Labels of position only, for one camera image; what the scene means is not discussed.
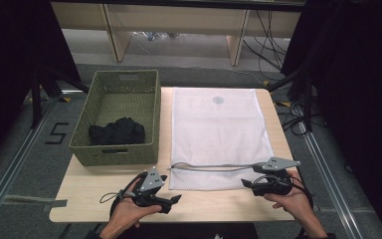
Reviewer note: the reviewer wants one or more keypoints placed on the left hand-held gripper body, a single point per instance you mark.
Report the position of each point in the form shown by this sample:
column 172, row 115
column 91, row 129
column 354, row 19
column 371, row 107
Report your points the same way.
column 151, row 184

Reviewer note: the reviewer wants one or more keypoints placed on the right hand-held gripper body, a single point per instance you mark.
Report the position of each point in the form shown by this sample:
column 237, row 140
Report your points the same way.
column 273, row 176

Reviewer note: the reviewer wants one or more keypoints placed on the white mesh laundry bag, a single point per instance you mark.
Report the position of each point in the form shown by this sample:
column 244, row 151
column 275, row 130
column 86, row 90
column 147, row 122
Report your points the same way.
column 217, row 132

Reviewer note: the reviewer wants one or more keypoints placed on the black cloth garment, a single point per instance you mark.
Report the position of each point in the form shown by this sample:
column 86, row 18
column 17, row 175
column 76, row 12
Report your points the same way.
column 117, row 132

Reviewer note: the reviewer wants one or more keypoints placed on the green woven storage basket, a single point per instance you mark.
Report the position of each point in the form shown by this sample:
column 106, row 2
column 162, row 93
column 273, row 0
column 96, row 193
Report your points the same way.
column 126, row 99

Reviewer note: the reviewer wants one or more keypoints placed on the person's right hand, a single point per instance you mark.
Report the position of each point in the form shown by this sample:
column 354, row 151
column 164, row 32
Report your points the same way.
column 291, row 204

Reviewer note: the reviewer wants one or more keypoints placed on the person's left hand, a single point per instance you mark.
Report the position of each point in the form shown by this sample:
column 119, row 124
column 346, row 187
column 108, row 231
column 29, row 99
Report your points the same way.
column 126, row 215

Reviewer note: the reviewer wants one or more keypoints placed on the person's dark clothing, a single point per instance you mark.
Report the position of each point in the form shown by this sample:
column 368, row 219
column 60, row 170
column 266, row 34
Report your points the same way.
column 195, row 231

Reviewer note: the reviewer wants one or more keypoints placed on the black metal stand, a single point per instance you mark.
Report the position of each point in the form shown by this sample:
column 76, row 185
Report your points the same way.
column 298, row 86
column 46, row 86

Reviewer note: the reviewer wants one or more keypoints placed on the black curtain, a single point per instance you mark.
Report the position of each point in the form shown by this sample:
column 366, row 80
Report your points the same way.
column 358, row 83
column 10, row 49

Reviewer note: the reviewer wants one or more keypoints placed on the grey tape strip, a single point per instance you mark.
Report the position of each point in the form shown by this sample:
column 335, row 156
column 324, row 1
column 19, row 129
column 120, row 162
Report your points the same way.
column 23, row 200

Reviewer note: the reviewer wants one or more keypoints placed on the light wooden desk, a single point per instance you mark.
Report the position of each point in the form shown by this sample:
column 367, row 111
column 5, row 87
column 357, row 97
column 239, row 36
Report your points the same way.
column 179, row 20

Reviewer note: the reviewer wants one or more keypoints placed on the metal floor rail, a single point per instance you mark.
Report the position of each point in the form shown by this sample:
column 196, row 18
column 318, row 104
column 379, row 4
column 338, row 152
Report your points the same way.
column 16, row 159
column 328, row 172

